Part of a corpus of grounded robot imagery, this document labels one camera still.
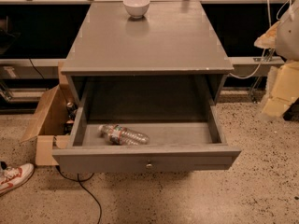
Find round metal drawer knob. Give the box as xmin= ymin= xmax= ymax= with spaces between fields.
xmin=146 ymin=162 xmax=153 ymax=169

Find grey wooden cabinet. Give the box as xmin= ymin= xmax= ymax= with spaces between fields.
xmin=63 ymin=2 xmax=233 ymax=123

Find open cardboard box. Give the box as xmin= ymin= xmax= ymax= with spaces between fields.
xmin=21 ymin=62 xmax=74 ymax=166

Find white ceramic bowl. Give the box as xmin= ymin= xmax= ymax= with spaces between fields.
xmin=123 ymin=0 xmax=150 ymax=18

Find grey open top drawer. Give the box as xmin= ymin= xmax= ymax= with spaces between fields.
xmin=52 ymin=107 xmax=241 ymax=173

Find white and red sneaker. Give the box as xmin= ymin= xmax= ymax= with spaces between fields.
xmin=0 ymin=161 xmax=35 ymax=196

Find clear plastic water bottle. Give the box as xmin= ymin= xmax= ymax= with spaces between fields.
xmin=98 ymin=124 xmax=150 ymax=146

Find can inside cardboard box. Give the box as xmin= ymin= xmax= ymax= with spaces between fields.
xmin=66 ymin=102 xmax=77 ymax=119

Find white hanging cable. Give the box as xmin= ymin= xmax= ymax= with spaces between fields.
xmin=229 ymin=0 xmax=295 ymax=80

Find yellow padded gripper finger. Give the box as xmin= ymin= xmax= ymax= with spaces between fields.
xmin=254 ymin=21 xmax=299 ymax=118

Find black floor cable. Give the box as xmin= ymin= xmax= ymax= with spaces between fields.
xmin=55 ymin=165 xmax=103 ymax=224

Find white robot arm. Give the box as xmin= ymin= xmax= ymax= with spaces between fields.
xmin=254 ymin=0 xmax=299 ymax=118

